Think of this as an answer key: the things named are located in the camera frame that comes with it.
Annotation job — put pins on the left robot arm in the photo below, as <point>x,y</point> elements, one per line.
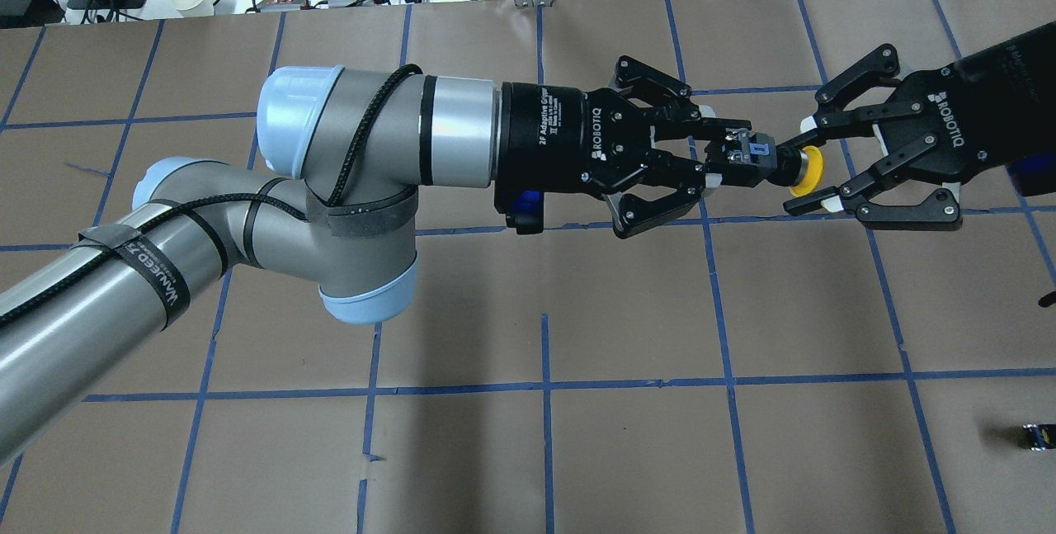
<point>346,152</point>

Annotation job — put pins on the white paper cup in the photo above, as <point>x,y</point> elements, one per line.
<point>193,8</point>

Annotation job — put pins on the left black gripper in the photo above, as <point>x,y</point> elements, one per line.
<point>551,140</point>

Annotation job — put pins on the yellow push button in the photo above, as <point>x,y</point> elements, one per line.
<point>746,158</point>

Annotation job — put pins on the red push button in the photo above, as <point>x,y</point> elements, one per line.
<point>1039,437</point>

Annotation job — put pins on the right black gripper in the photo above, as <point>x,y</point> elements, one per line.
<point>965,117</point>

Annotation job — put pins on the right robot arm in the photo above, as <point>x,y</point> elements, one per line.
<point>911,192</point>

